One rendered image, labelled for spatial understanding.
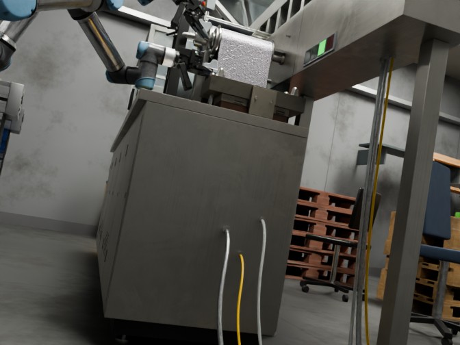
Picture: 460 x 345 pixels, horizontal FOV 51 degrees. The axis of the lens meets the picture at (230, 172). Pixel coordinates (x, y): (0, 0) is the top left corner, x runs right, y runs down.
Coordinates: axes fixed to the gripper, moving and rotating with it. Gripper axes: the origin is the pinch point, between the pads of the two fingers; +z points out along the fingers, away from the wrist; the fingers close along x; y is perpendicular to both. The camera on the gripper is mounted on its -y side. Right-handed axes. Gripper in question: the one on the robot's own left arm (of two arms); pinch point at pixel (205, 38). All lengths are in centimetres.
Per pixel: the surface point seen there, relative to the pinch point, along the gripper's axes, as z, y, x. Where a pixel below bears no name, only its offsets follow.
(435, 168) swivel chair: 151, 102, 67
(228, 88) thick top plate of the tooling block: 23.0, -15.8, -27.8
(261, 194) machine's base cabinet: 61, -33, -34
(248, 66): 21.1, 4.6, -8.1
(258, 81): 28.7, 4.5, -8.1
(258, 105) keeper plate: 35.2, -10.9, -29.8
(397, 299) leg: 98, -34, -85
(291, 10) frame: 13.1, 42.9, 0.7
